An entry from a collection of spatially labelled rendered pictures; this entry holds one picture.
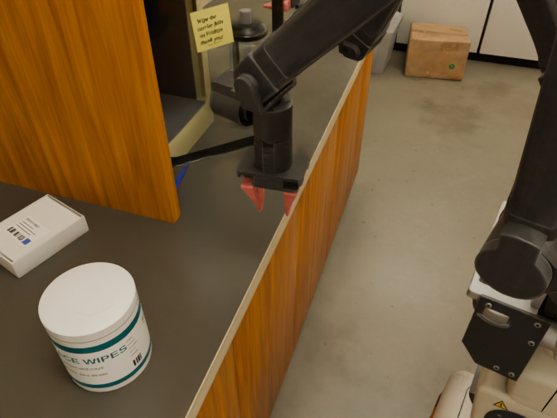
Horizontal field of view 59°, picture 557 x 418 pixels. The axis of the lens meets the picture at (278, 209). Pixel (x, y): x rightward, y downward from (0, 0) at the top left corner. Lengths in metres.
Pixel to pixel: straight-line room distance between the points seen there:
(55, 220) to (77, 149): 0.15
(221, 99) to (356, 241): 1.68
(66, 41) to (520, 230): 0.73
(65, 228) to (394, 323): 1.40
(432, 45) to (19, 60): 3.06
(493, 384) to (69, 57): 0.94
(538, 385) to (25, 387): 0.82
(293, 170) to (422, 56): 3.06
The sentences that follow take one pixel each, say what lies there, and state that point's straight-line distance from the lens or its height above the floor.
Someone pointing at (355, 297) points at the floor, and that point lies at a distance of 2.12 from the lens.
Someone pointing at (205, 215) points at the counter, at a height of 0.94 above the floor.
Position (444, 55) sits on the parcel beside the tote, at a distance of 3.76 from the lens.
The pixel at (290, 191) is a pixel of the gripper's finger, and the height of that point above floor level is 1.17.
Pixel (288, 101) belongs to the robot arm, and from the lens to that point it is 0.70.
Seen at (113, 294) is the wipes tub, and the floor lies 1.09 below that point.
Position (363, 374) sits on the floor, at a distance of 1.92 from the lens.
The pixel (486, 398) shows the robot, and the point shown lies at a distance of 1.04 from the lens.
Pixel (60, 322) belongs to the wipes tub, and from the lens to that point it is 0.73.
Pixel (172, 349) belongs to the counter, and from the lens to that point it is 0.84.
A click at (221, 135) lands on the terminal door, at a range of 1.11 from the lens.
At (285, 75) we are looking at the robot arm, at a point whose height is 1.37.
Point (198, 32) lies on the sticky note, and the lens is 0.99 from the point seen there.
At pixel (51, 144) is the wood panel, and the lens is 1.09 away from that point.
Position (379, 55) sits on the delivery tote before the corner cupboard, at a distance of 3.74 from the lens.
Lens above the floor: 1.63
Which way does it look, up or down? 41 degrees down
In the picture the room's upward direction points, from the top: straight up
